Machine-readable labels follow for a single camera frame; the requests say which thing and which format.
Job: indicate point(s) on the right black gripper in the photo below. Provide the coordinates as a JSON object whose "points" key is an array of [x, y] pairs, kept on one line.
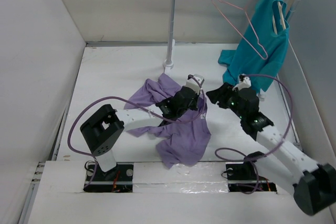
{"points": [[221, 93]]}

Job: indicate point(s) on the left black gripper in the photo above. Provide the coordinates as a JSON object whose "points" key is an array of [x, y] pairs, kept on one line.
{"points": [[196, 100]]}

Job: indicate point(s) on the purple t-shirt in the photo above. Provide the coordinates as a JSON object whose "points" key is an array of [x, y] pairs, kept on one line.
{"points": [[181, 143]]}

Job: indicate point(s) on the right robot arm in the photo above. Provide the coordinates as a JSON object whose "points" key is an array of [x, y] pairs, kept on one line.
{"points": [[311, 184]]}

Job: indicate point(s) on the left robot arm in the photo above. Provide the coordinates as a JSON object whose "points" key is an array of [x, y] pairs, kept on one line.
{"points": [[102, 130]]}

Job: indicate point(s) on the teal t-shirt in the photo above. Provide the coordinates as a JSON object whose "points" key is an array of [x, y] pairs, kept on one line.
{"points": [[261, 51]]}

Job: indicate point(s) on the wooden hanger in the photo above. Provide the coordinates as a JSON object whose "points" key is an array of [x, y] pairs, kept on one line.
{"points": [[278, 20]]}

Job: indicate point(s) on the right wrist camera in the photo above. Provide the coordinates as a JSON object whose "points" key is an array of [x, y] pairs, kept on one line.
{"points": [[243, 82]]}

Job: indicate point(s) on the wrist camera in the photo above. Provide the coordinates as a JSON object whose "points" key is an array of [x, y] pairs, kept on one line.
{"points": [[195, 82], [243, 82]]}

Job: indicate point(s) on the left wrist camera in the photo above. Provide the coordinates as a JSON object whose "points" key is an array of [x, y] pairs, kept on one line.
{"points": [[195, 82]]}

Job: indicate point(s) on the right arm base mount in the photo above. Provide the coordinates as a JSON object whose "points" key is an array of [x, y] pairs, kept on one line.
{"points": [[241, 177]]}

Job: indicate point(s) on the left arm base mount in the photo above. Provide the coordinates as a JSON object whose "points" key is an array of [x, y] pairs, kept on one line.
{"points": [[119, 180]]}

